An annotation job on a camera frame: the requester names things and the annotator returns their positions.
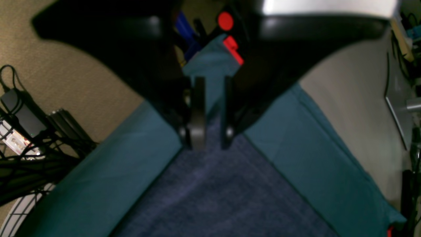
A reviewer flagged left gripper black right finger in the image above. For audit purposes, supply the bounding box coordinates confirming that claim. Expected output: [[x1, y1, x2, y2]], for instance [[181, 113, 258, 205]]
[[221, 0, 395, 149]]

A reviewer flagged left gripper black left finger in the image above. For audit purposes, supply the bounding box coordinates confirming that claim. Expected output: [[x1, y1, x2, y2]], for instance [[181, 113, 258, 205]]
[[32, 0, 206, 150]]

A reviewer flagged grey-blue T-shirt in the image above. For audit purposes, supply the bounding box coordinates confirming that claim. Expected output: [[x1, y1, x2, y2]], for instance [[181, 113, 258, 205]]
[[112, 117, 338, 237]]

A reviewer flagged blue clamp top right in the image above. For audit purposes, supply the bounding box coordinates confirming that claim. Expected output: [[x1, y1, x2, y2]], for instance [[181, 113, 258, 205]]
[[174, 12, 203, 62]]

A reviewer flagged orange black clamp top right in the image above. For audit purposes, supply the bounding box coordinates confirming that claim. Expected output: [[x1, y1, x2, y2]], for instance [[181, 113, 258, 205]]
[[216, 11, 244, 66]]

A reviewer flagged black power adapter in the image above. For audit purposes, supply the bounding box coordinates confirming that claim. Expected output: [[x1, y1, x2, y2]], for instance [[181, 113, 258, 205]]
[[1, 89, 49, 138]]

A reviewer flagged teal table cloth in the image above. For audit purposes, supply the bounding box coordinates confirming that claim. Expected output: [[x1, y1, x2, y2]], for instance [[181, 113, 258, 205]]
[[16, 36, 406, 237]]

